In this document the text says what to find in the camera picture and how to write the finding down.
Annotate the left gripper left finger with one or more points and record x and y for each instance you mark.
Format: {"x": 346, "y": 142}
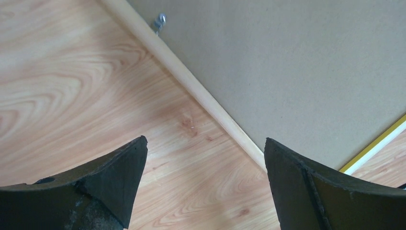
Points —
{"x": 98, "y": 195}

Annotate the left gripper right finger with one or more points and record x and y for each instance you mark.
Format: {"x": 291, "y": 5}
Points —
{"x": 311, "y": 196}

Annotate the yellow wooden picture frame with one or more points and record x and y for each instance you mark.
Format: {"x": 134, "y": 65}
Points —
{"x": 142, "y": 31}

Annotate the brown cardboard backing board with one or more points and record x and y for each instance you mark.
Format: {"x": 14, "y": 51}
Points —
{"x": 323, "y": 77}

